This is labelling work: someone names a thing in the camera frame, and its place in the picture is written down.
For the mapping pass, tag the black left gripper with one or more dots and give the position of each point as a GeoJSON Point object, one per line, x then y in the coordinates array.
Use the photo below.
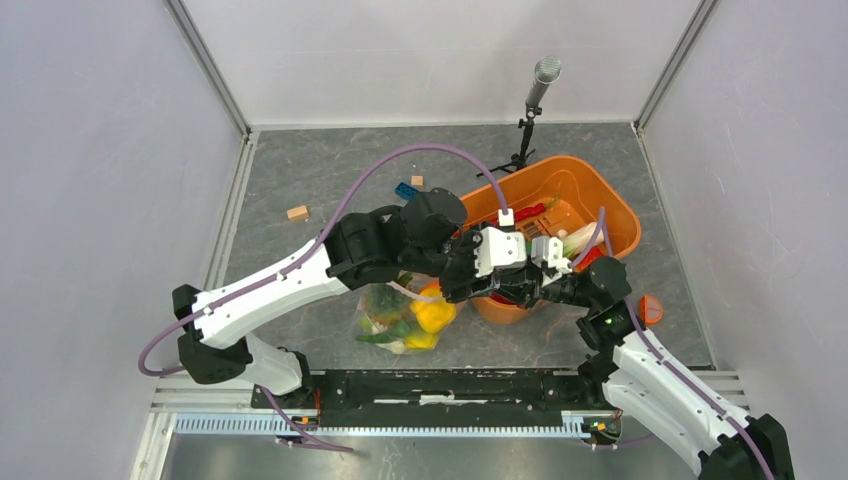
{"type": "Point", "coordinates": [468, 286]}

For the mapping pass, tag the orange toy slice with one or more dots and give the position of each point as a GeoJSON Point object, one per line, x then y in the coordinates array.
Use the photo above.
{"type": "Point", "coordinates": [651, 310]}

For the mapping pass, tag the toy pineapple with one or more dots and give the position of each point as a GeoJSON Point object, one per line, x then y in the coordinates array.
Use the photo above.
{"type": "Point", "coordinates": [385, 304]}

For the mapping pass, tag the blue lego brick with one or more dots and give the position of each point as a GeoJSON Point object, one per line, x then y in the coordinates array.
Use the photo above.
{"type": "Point", "coordinates": [405, 191]}

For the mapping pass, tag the red toy tomato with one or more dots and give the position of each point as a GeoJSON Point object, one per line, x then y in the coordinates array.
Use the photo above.
{"type": "Point", "coordinates": [593, 254]}

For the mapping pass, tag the tan plastic toy crate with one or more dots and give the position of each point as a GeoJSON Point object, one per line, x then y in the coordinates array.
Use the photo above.
{"type": "Point", "coordinates": [560, 215]}

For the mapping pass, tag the toy bok choy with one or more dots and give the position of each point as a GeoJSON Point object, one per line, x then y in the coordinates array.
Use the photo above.
{"type": "Point", "coordinates": [576, 242]}

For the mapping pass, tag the wooden block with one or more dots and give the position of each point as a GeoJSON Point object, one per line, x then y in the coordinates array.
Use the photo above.
{"type": "Point", "coordinates": [298, 213]}

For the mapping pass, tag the red toy chili pepper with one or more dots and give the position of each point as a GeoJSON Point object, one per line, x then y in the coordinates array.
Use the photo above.
{"type": "Point", "coordinates": [529, 212]}

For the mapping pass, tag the small wooden cube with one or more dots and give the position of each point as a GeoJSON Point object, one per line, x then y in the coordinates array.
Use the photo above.
{"type": "Point", "coordinates": [416, 181]}

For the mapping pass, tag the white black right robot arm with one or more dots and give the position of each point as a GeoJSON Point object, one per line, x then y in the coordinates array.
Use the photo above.
{"type": "Point", "coordinates": [631, 371]}

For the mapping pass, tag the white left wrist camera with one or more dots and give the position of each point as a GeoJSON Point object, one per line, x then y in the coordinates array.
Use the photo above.
{"type": "Point", "coordinates": [501, 247]}

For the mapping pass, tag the toy lemon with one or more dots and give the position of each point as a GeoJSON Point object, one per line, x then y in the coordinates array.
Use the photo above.
{"type": "Point", "coordinates": [421, 340]}

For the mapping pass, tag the grey microphone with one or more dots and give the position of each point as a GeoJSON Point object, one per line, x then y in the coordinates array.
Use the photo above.
{"type": "Point", "coordinates": [546, 71]}

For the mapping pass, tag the orange plastic bin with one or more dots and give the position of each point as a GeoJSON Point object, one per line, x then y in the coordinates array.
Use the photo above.
{"type": "Point", "coordinates": [559, 177]}

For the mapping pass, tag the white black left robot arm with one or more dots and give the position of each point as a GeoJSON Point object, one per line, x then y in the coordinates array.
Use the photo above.
{"type": "Point", "coordinates": [218, 343]}

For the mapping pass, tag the yellow toy banana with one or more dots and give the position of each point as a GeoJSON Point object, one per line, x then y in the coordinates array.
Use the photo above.
{"type": "Point", "coordinates": [433, 313]}

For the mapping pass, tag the green toy cucumber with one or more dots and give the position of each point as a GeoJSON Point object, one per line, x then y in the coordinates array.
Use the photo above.
{"type": "Point", "coordinates": [395, 332]}

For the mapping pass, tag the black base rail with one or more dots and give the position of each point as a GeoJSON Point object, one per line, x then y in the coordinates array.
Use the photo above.
{"type": "Point", "coordinates": [421, 398]}

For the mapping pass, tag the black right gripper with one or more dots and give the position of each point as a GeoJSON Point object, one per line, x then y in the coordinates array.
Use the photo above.
{"type": "Point", "coordinates": [523, 288]}

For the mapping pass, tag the clear pink-dotted zip bag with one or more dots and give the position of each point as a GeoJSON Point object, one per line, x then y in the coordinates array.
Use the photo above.
{"type": "Point", "coordinates": [407, 315]}

